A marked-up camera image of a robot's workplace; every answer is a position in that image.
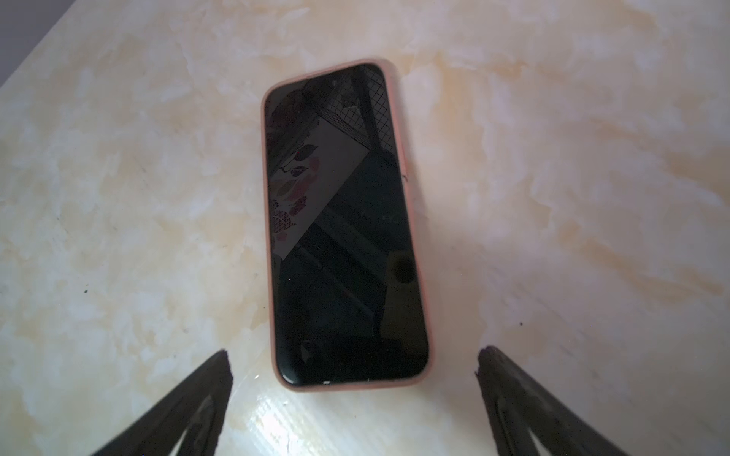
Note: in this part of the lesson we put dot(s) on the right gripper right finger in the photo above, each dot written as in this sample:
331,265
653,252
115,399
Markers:
522,412

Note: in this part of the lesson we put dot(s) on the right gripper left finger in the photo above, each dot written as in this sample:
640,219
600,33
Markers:
187,421

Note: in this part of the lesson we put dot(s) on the pink phone case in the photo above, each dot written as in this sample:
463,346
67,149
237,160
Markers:
268,228

